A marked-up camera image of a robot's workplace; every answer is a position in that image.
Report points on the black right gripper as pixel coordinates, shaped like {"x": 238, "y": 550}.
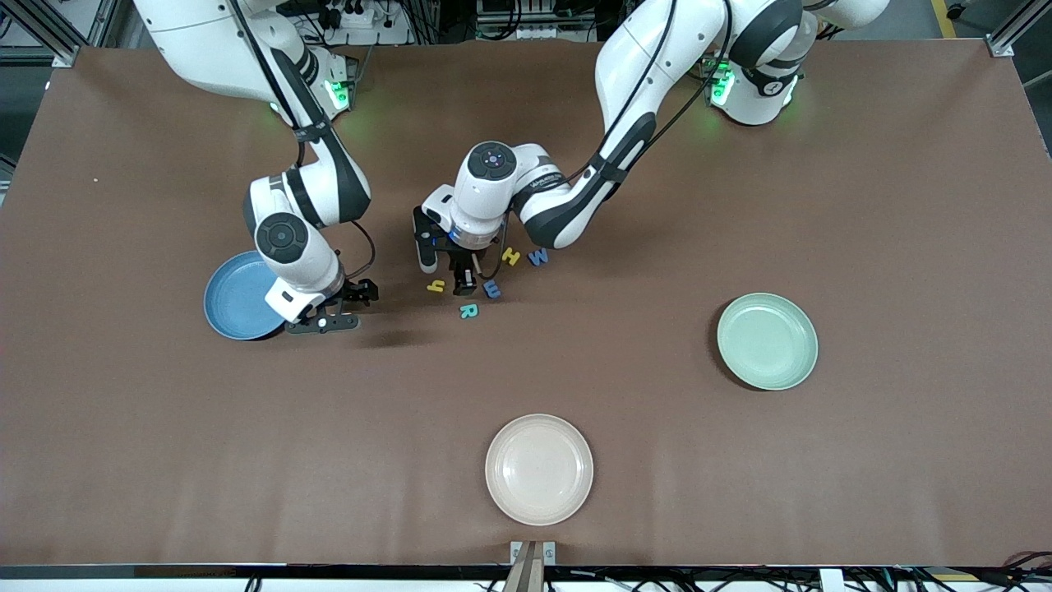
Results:
{"x": 355, "y": 292}

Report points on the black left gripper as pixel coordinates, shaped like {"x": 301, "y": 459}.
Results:
{"x": 461, "y": 261}

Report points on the teal foam letter R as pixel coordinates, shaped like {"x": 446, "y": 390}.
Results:
{"x": 468, "y": 312}

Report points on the yellow foam letter H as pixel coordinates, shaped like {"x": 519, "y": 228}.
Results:
{"x": 510, "y": 256}

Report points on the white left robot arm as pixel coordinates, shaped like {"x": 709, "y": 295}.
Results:
{"x": 641, "y": 66}

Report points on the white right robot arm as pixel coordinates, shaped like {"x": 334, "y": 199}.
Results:
{"x": 205, "y": 49}

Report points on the blue foam lowercase m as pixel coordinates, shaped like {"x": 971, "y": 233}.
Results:
{"x": 491, "y": 289}

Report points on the blue plate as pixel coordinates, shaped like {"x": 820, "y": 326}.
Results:
{"x": 234, "y": 300}

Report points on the beige plate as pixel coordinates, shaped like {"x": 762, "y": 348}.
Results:
{"x": 538, "y": 469}

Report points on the green plate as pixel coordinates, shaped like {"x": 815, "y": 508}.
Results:
{"x": 764, "y": 349}

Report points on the blue foam letter W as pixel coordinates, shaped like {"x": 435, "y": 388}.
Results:
{"x": 537, "y": 258}

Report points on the brown table cover sheet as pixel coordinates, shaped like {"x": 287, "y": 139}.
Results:
{"x": 164, "y": 452}

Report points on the black equipment rack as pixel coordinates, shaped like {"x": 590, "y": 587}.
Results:
{"x": 526, "y": 20}

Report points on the white power strip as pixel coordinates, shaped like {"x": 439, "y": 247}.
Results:
{"x": 362, "y": 16}

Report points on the metal mount bracket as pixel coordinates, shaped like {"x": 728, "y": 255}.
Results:
{"x": 532, "y": 567}

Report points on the aluminium frame post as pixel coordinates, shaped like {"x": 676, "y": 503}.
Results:
{"x": 1001, "y": 45}
{"x": 66, "y": 56}

